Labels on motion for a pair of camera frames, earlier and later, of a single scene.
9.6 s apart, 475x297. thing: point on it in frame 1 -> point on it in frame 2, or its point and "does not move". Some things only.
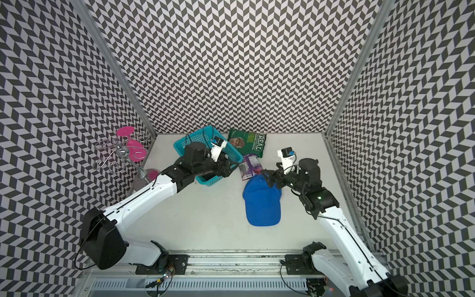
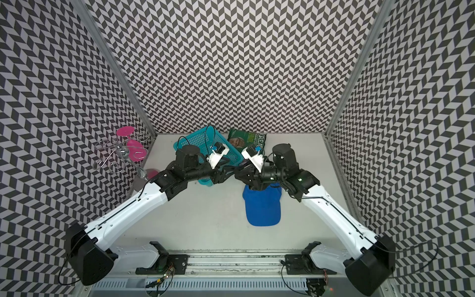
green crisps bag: [248, 143] does not move
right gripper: [279, 174] -> [253, 179]
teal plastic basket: [206, 136] does not move
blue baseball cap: [263, 202] does not move
